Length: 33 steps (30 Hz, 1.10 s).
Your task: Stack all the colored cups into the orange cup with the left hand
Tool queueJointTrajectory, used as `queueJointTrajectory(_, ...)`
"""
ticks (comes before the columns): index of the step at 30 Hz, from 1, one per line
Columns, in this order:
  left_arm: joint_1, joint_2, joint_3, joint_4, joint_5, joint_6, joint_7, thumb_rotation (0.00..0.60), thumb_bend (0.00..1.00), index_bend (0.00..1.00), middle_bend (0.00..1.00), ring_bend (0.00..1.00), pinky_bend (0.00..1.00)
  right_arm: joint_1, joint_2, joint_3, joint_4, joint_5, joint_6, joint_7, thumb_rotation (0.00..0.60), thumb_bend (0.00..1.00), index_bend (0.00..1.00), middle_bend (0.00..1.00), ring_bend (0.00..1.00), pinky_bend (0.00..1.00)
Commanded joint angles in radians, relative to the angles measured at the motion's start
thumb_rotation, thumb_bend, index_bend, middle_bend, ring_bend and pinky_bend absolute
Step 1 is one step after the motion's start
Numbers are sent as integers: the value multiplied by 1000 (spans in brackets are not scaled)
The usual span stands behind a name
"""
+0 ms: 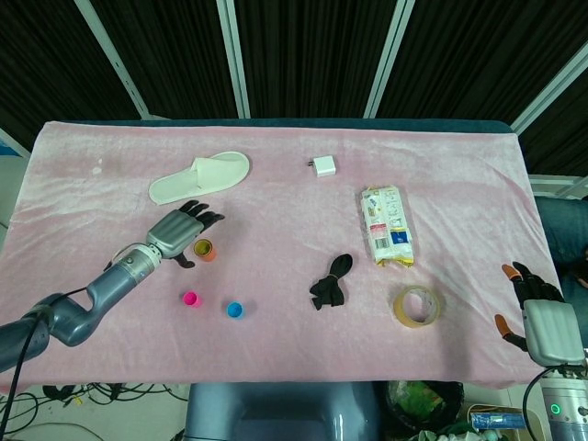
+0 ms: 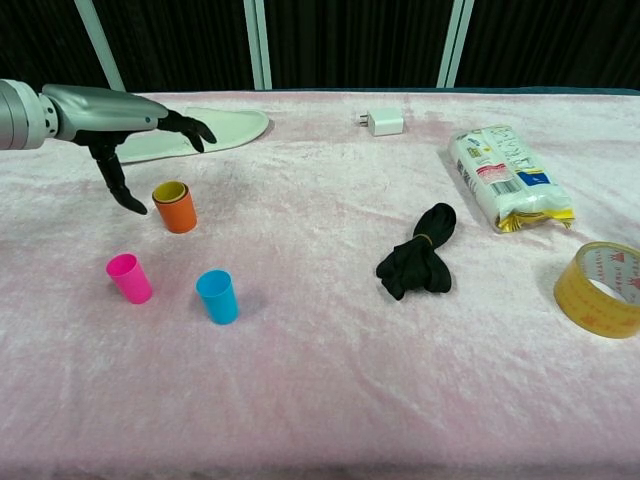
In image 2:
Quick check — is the teal table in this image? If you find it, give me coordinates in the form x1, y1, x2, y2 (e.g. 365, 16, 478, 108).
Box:
269, 86, 640, 97

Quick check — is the pink velvet table cloth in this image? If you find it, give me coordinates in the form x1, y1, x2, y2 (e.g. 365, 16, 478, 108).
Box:
0, 89, 640, 480

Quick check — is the orange plastic cup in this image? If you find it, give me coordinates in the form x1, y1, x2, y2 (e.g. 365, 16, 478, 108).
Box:
152, 185, 198, 235

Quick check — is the white usb wall charger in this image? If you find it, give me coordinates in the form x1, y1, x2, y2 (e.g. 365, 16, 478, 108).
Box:
355, 107, 404, 137

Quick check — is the pink plastic cup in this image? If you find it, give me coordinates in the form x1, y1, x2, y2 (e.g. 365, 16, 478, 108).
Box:
105, 253, 154, 305

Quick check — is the white snack packet yellow end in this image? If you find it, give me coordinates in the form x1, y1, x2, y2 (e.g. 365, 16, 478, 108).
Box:
446, 124, 576, 235

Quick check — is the yellow plastic cup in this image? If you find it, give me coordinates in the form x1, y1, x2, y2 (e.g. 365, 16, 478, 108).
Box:
152, 180, 191, 206

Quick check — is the black pleated curtain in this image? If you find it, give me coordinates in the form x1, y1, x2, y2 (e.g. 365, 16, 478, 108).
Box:
0, 0, 640, 94

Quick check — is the yellow packing tape roll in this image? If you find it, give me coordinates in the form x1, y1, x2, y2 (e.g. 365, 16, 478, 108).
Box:
553, 241, 640, 340

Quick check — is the black rolled cloth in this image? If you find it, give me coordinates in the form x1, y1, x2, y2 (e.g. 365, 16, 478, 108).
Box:
375, 202, 458, 301

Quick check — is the white disposable slipper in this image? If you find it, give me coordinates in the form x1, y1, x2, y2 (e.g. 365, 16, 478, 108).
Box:
114, 106, 271, 165

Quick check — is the white metal frame post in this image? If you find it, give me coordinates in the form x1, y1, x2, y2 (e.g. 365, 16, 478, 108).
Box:
436, 0, 475, 90
73, 0, 126, 94
243, 0, 274, 91

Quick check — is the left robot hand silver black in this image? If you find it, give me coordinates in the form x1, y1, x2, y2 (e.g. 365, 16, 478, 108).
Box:
42, 83, 218, 216

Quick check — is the cyan plastic cup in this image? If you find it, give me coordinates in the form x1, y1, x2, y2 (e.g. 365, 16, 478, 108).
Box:
195, 269, 240, 326

